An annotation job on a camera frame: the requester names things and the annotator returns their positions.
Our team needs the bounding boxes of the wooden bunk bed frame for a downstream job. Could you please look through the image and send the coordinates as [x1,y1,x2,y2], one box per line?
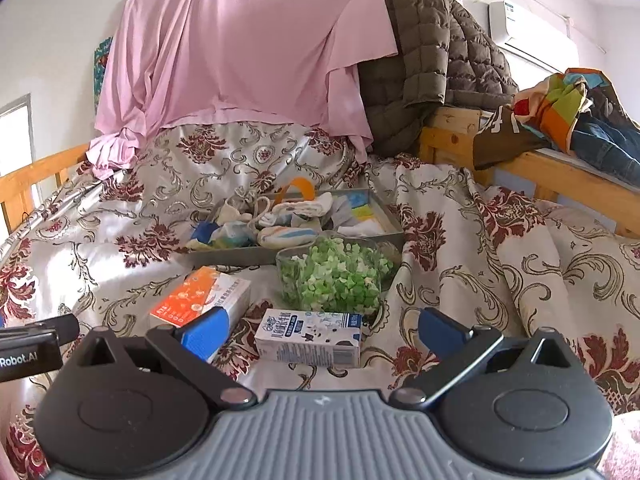
[416,106,639,238]

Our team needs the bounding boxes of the white blue milk carton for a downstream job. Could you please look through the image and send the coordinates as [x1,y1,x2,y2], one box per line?
[254,309,362,368]

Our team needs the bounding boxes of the orange band roll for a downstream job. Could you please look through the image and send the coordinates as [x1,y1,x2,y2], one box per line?
[273,177,316,205]

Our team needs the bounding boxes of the colourful wall poster left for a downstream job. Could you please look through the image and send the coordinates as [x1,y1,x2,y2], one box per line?
[92,37,113,110]

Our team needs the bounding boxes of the brown quilted jacket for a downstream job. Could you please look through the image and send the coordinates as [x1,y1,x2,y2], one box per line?
[358,0,518,157]

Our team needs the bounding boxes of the pink hanging sheet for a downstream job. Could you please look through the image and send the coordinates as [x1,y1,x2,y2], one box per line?
[87,0,397,179]

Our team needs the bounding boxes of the bag of green pieces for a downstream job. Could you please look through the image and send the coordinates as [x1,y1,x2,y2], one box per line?
[277,234,401,316]

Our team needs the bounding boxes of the white air conditioner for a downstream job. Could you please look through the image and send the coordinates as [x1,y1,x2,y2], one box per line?
[488,1,577,68]

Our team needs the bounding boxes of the white window frame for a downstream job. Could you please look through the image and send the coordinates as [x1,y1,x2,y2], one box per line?
[1,94,40,240]

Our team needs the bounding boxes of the colourful patchwork cloth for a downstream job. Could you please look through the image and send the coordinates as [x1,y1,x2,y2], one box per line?
[512,68,628,154]

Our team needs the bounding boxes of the wooden bed rail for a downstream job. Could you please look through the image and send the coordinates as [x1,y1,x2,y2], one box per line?
[0,144,89,234]

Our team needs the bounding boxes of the grey sock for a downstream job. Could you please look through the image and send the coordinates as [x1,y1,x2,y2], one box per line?
[329,194,369,231]

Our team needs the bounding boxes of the floral satin bed cover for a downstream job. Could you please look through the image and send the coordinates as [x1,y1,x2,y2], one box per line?
[1,122,639,479]

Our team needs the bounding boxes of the brown printed cloth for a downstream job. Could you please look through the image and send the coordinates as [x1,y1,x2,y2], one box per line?
[472,106,551,170]

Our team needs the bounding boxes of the striped colourful towel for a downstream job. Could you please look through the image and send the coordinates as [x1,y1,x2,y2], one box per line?
[186,192,333,252]

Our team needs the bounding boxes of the grey tray with yellow picture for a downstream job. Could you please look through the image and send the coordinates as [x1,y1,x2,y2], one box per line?
[186,188,404,266]

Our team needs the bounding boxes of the blue jeans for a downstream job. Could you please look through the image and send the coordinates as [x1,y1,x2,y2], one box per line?
[570,114,640,186]

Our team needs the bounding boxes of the orange white medicine box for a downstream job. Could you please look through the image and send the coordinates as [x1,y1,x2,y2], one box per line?
[149,266,250,342]

